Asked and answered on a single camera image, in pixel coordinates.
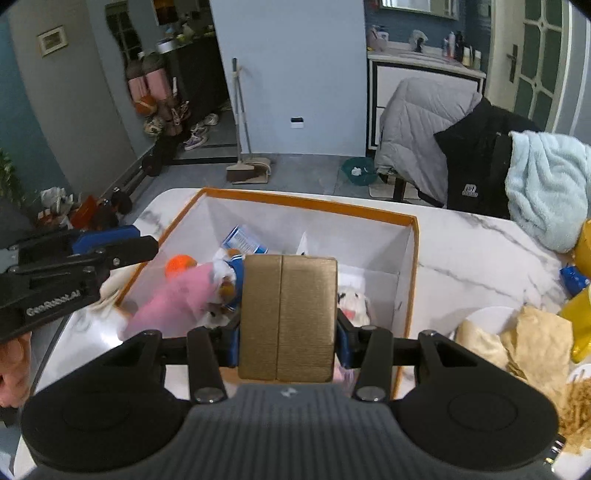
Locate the yellow snack packet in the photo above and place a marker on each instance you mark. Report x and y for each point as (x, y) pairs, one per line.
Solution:
(579, 327)

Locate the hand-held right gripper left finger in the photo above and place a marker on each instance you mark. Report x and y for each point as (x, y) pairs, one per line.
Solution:
(234, 346)

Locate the white vanity cabinet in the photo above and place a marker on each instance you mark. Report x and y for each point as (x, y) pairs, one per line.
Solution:
(383, 92)

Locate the pink pouch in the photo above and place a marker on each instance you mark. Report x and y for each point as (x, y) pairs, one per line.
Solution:
(171, 300)

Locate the tan flatbread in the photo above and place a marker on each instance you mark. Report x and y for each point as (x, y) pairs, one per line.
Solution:
(535, 346)

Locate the pink jug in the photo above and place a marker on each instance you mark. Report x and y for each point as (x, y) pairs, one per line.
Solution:
(377, 38)

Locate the small cream bottle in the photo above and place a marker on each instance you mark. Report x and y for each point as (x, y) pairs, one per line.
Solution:
(477, 59)
(467, 55)

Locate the white glass door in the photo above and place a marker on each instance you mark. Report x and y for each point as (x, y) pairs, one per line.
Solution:
(549, 55)

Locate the beige floor mat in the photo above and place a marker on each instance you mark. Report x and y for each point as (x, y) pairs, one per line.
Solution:
(382, 190)

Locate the blue white packet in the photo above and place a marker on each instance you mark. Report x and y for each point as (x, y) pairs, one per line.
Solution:
(244, 240)

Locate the sneaker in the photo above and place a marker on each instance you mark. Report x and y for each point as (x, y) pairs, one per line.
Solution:
(195, 140)
(211, 119)

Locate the red floor item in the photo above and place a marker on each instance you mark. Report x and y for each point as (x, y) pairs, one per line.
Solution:
(83, 211)

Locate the black jacket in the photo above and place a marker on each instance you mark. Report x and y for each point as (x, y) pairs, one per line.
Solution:
(480, 161)

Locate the orange ball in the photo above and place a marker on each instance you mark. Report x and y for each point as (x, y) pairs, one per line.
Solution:
(179, 265)

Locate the white faucet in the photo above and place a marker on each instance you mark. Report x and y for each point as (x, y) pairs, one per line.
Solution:
(418, 40)

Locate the orange blue plush toy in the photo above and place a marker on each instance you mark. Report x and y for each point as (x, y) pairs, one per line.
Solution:
(226, 277)

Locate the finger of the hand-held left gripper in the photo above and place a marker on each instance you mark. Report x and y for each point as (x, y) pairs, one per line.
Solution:
(124, 254)
(106, 237)

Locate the wall socket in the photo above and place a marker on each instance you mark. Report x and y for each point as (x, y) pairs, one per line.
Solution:
(297, 122)

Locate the person's left hand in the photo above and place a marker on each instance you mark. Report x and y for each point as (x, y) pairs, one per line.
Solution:
(14, 374)

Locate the green plant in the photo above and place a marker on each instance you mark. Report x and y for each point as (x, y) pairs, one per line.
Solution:
(9, 180)

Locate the dark shelf unit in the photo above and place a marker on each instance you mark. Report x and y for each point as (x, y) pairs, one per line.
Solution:
(198, 83)

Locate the orange yellow carton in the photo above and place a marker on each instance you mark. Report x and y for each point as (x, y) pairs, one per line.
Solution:
(584, 247)

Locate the shredded snack pile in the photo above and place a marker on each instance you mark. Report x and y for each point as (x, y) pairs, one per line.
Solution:
(577, 406)

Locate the white plush toy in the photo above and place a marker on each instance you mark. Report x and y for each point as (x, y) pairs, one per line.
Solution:
(353, 300)

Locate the light blue towel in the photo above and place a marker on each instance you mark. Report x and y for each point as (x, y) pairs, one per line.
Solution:
(549, 194)

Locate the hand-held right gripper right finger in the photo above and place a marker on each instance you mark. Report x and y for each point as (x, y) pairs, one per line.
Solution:
(342, 344)

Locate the broom and dustpan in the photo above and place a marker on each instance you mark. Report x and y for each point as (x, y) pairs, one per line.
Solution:
(240, 170)

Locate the grey quilted jacket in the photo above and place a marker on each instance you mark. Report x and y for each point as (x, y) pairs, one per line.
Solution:
(415, 124)

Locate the framed picture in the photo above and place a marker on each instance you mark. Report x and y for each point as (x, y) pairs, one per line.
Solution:
(52, 41)

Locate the dark bottle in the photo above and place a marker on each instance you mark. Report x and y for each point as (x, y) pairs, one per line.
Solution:
(459, 46)

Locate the white plastic bag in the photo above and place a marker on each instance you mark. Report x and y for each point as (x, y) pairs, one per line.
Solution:
(55, 198)

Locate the gold rectangular box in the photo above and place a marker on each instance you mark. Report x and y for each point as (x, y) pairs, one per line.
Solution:
(286, 318)

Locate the orange cardboard box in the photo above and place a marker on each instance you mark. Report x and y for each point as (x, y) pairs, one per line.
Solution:
(300, 221)

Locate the wall mirror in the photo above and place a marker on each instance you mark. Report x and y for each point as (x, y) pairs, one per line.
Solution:
(415, 7)

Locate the white bottle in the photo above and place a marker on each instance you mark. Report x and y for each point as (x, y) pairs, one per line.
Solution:
(449, 45)

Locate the blue snack packet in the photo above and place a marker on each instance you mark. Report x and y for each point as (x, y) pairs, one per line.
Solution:
(575, 279)

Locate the green basin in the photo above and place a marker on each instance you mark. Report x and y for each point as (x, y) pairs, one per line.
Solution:
(360, 171)

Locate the pink hanging bags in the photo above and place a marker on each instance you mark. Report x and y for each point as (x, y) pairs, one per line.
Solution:
(147, 78)

